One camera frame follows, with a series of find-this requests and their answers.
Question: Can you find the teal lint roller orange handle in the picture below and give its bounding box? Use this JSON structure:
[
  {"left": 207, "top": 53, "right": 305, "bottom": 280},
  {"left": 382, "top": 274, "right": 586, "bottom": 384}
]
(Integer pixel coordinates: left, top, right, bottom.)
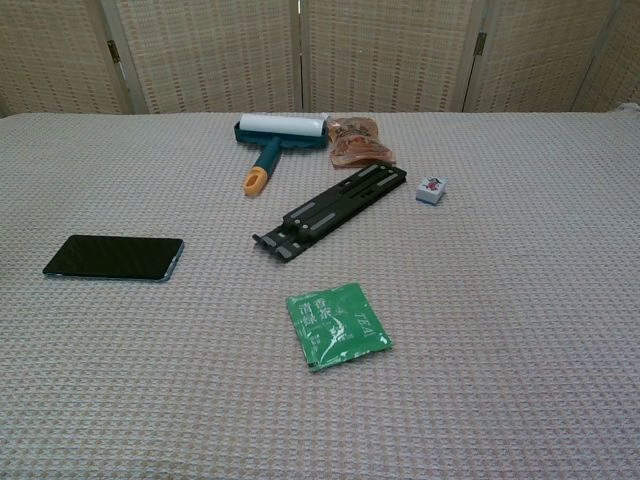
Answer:
[{"left": 233, "top": 112, "right": 332, "bottom": 198}]

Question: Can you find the black folding laptop stand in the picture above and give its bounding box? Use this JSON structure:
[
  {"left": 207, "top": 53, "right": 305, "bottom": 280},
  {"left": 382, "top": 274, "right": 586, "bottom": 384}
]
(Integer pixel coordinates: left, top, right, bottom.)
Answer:
[{"left": 251, "top": 163, "right": 407, "bottom": 265}]

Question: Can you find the orange snack packet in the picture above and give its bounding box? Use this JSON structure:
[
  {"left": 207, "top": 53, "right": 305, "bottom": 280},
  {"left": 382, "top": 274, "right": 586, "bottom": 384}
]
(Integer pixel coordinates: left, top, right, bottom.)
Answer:
[{"left": 327, "top": 113, "right": 398, "bottom": 170}]

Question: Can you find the white mahjong tile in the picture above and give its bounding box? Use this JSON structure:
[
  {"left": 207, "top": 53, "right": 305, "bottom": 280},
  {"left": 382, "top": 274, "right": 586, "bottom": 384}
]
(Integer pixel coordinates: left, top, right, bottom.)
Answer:
[{"left": 415, "top": 174, "right": 449, "bottom": 205}]

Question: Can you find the pink waffle-weave tablecloth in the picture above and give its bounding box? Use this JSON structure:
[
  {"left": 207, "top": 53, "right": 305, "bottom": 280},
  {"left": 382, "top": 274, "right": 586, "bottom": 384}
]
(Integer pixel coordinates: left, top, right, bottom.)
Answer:
[{"left": 0, "top": 102, "right": 640, "bottom": 480}]

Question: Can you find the black smartphone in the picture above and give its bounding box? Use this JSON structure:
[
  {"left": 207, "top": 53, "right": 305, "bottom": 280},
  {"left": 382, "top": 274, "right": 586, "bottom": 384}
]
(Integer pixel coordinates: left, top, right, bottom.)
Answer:
[{"left": 42, "top": 234, "right": 185, "bottom": 283}]

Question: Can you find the green tea bag packet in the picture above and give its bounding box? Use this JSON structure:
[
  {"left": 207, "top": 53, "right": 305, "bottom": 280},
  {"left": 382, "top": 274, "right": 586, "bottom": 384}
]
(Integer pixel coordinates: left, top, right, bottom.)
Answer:
[{"left": 285, "top": 281, "right": 394, "bottom": 375}]

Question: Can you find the woven folding screen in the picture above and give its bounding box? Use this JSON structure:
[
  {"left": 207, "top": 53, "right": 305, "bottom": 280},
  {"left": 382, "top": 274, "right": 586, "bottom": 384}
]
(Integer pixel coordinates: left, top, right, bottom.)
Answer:
[{"left": 0, "top": 0, "right": 640, "bottom": 119}]

